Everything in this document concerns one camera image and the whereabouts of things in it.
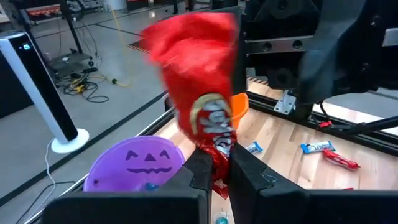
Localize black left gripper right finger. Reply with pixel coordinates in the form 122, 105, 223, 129
228, 142, 398, 224

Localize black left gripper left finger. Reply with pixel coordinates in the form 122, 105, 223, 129
42, 147, 214, 224

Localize blue white chocolate bar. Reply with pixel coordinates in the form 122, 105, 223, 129
300, 140, 336, 155
245, 141, 264, 156

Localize red KitKat candy bar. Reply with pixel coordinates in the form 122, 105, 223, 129
322, 149, 362, 170
139, 11, 241, 200

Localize purple halloween bucket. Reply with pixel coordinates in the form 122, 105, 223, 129
83, 135, 187, 192

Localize orange halloween bucket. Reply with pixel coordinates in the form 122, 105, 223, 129
229, 92, 250, 130

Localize black white tower fan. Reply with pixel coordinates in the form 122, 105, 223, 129
0, 29, 91, 154

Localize hazard striped floor ramp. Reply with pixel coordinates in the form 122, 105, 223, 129
126, 39, 150, 54

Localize black wheeled stand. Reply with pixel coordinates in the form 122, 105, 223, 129
46, 0, 96, 72

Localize red boxes on shelf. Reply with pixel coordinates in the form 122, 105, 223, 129
26, 4, 63, 19

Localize teal gummy ring packet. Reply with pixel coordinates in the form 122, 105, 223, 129
213, 210, 230, 224

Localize white power cable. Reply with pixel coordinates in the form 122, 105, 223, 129
30, 138, 57, 218

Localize black power cable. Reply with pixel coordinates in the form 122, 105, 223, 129
14, 180, 77, 224

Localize black floor cable bundle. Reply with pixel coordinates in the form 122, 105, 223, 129
62, 73, 110, 104

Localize yellow hanging power cord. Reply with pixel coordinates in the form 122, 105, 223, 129
108, 6, 133, 88

